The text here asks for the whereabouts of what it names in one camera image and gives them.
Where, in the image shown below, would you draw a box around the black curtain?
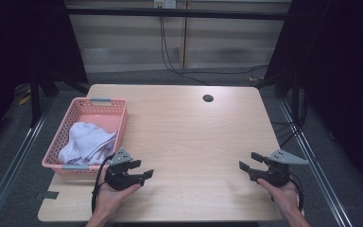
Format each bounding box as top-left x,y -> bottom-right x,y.
0,0 -> 90,155
254,0 -> 363,192

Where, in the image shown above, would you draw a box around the pink plastic basket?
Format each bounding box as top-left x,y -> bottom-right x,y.
41,96 -> 129,177

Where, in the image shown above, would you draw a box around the black horizontal bar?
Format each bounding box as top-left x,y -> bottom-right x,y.
65,7 -> 293,22

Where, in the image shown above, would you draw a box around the black wall cable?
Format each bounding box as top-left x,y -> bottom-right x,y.
158,14 -> 269,86

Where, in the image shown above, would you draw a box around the white printed garment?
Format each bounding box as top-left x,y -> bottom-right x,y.
58,121 -> 118,166

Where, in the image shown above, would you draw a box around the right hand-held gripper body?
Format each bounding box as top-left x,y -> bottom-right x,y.
249,148 -> 310,189

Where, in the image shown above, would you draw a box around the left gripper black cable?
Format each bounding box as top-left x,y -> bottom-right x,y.
91,153 -> 116,214

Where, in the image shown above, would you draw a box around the yellow floor object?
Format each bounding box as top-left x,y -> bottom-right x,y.
17,94 -> 32,107

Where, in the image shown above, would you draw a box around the black floor cables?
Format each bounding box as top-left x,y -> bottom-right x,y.
269,87 -> 309,149

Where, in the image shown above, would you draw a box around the person's left hand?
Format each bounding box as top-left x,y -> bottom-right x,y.
94,166 -> 143,219

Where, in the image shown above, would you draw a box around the person's right hand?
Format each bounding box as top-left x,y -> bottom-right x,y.
256,178 -> 301,219

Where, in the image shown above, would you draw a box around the grey tape strip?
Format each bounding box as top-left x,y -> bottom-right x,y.
43,190 -> 61,201

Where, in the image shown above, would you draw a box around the metal floor rail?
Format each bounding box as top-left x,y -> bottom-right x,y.
278,98 -> 354,227
0,96 -> 57,227

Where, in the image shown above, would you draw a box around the white wall outlet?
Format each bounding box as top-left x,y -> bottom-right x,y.
153,0 -> 178,9

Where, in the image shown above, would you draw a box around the black metal stand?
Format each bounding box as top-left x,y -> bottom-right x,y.
28,70 -> 43,129
290,71 -> 301,125

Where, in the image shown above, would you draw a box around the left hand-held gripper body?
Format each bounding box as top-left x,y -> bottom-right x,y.
104,147 -> 147,191

